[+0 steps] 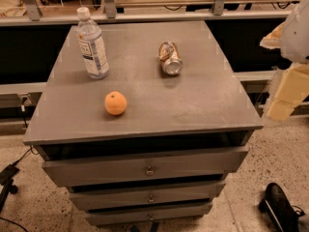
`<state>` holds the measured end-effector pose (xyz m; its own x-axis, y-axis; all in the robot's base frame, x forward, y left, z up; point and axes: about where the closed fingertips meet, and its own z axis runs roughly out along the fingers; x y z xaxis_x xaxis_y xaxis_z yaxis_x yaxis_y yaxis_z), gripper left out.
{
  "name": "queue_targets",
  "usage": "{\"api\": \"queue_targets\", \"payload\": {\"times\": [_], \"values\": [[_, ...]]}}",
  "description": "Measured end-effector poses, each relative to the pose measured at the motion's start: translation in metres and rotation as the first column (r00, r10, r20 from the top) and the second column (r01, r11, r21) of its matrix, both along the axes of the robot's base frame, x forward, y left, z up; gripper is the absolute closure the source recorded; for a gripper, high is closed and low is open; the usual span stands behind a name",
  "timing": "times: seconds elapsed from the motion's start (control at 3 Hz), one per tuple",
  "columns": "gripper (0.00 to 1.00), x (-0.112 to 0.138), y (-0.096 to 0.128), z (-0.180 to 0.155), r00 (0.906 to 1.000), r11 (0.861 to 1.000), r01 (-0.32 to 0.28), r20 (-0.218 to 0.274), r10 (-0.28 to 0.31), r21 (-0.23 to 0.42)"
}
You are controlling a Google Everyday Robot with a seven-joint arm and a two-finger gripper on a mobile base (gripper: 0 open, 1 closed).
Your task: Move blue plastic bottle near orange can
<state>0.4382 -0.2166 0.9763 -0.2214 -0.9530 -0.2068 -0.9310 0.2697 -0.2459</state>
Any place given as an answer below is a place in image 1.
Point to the grey bottom drawer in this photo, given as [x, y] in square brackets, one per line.
[190, 209]

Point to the black shoe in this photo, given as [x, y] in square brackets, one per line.
[280, 211]

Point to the grey drawer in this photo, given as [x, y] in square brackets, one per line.
[190, 209]
[126, 197]
[140, 167]

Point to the clear plastic water bottle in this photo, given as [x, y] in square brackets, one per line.
[91, 44]

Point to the grey top drawer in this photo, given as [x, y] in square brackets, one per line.
[140, 167]

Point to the orange soda can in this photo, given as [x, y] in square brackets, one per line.
[170, 61]

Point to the grey drawer cabinet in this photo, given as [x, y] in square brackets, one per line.
[202, 107]

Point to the grey middle drawer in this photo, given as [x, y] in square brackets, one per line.
[126, 197]

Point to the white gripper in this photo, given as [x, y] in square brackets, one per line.
[296, 36]

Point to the grey metal railing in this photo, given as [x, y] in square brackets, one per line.
[32, 12]

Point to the black power adapter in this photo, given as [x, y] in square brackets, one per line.
[7, 173]

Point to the orange fruit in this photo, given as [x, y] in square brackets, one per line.
[115, 103]

